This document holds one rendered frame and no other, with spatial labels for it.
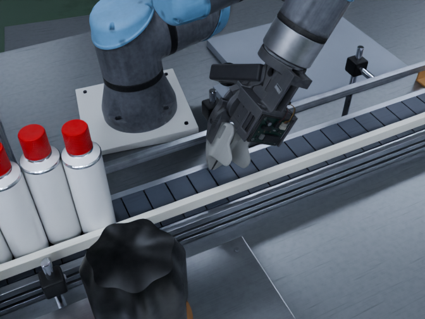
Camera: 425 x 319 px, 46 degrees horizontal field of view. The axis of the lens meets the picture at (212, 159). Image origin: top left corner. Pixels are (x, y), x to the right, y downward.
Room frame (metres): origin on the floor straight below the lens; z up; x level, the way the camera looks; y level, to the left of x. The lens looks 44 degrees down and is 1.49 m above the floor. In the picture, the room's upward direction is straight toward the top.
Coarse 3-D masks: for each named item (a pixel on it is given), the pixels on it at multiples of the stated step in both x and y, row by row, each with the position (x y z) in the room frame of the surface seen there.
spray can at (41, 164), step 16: (32, 128) 0.47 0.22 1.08; (32, 144) 0.45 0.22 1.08; (48, 144) 0.46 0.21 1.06; (32, 160) 0.45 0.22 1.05; (48, 160) 0.45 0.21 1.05; (32, 176) 0.44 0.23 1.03; (48, 176) 0.44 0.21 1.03; (64, 176) 0.46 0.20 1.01; (32, 192) 0.44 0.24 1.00; (48, 192) 0.44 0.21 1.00; (64, 192) 0.45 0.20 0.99; (48, 208) 0.44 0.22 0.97; (64, 208) 0.45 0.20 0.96; (48, 224) 0.44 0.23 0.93; (64, 224) 0.44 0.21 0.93; (48, 240) 0.45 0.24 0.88; (64, 240) 0.44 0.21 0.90
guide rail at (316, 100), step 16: (416, 64) 0.79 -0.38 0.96; (368, 80) 0.74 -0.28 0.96; (384, 80) 0.75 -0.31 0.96; (320, 96) 0.70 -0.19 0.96; (336, 96) 0.71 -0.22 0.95; (176, 144) 0.57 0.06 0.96; (192, 144) 0.58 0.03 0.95; (112, 160) 0.54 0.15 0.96; (128, 160) 0.54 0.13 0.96; (144, 160) 0.55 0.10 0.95
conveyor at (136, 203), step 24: (360, 120) 0.73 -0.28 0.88; (384, 120) 0.73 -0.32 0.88; (288, 144) 0.66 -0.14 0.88; (312, 144) 0.66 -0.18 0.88; (216, 168) 0.60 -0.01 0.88; (240, 168) 0.60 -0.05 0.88; (264, 168) 0.60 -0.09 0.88; (312, 168) 0.60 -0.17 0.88; (168, 192) 0.55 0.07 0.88; (192, 192) 0.55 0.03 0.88; (240, 192) 0.55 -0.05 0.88; (120, 216) 0.50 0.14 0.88
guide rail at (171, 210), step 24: (408, 120) 0.69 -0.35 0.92; (336, 144) 0.62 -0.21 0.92; (360, 144) 0.64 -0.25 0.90; (288, 168) 0.57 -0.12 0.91; (216, 192) 0.52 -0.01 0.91; (144, 216) 0.47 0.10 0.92; (168, 216) 0.48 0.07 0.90; (72, 240) 0.43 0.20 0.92; (96, 240) 0.43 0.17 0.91; (24, 264) 0.39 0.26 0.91
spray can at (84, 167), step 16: (64, 128) 0.47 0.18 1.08; (80, 128) 0.47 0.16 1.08; (80, 144) 0.46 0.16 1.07; (96, 144) 0.49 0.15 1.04; (64, 160) 0.46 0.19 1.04; (80, 160) 0.45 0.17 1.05; (96, 160) 0.46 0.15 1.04; (80, 176) 0.45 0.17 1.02; (96, 176) 0.46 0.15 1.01; (80, 192) 0.45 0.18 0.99; (96, 192) 0.45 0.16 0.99; (80, 208) 0.45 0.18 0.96; (96, 208) 0.45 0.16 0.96; (112, 208) 0.47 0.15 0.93; (80, 224) 0.46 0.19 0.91; (96, 224) 0.45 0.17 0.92
